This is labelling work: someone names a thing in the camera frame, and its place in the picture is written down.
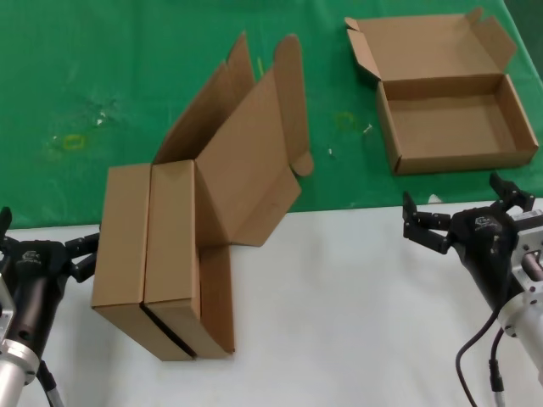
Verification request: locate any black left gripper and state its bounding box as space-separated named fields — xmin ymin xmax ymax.
xmin=0 ymin=206 xmax=101 ymax=355

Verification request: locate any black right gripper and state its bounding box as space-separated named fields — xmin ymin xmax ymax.
xmin=401 ymin=170 xmax=535 ymax=315

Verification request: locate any brown cardboard box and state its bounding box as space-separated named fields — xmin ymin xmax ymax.
xmin=89 ymin=30 xmax=256 ymax=363
xmin=143 ymin=34 xmax=315 ymax=361
xmin=344 ymin=5 xmax=540 ymax=177

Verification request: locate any green table cloth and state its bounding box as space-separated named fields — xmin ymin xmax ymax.
xmin=0 ymin=0 xmax=543 ymax=232

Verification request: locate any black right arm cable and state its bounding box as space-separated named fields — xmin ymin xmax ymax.
xmin=455 ymin=306 xmax=511 ymax=407

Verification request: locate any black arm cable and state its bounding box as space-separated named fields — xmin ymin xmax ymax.
xmin=36 ymin=359 xmax=65 ymax=407
xmin=455 ymin=306 xmax=511 ymax=407

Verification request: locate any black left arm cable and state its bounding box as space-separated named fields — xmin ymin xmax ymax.
xmin=36 ymin=359 xmax=65 ymax=407

